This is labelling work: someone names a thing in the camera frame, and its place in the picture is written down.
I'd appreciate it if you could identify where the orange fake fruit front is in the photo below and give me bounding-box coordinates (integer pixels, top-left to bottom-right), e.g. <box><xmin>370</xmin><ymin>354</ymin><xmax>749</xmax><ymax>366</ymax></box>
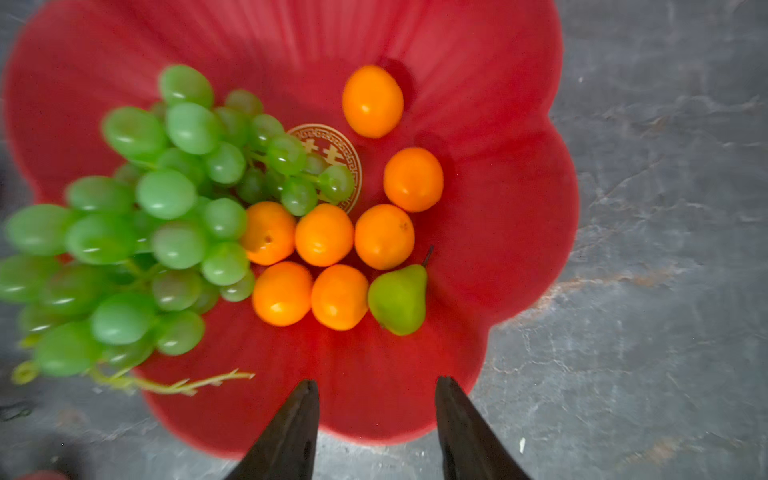
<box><xmin>311</xmin><ymin>264</ymin><xmax>369</xmax><ymax>331</ymax></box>

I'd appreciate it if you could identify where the green fake grape bunch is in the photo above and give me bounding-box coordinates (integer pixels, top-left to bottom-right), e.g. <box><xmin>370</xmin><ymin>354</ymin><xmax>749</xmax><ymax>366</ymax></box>
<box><xmin>1</xmin><ymin>64</ymin><xmax>362</xmax><ymax>396</ymax></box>

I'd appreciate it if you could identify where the green fake lime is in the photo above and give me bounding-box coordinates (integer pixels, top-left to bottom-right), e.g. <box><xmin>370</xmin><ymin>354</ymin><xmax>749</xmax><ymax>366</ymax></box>
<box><xmin>367</xmin><ymin>245</ymin><xmax>434</xmax><ymax>336</ymax></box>

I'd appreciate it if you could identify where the red flower-shaped fruit bowl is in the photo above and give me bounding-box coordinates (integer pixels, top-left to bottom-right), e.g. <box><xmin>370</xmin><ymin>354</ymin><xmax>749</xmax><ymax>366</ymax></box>
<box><xmin>2</xmin><ymin>1</ymin><xmax>579</xmax><ymax>460</ymax></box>

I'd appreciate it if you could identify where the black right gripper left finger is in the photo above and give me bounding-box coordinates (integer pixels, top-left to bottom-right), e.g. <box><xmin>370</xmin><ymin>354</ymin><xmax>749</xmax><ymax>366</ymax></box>
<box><xmin>225</xmin><ymin>380</ymin><xmax>320</xmax><ymax>480</ymax></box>

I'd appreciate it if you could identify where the orange fake fruit cluster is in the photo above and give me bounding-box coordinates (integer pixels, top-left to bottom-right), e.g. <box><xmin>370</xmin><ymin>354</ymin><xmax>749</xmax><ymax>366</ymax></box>
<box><xmin>295</xmin><ymin>203</ymin><xmax>354</xmax><ymax>267</ymax></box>
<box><xmin>251</xmin><ymin>261</ymin><xmax>313</xmax><ymax>327</ymax></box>

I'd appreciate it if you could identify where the fake peach near bowl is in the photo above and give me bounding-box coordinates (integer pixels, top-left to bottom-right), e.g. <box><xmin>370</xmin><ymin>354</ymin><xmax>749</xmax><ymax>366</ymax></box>
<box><xmin>16</xmin><ymin>470</ymin><xmax>69</xmax><ymax>480</ymax></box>

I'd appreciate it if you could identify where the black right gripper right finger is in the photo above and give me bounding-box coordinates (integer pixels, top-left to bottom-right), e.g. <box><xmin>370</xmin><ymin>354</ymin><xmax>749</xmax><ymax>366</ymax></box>
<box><xmin>435</xmin><ymin>376</ymin><xmax>531</xmax><ymax>480</ymax></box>

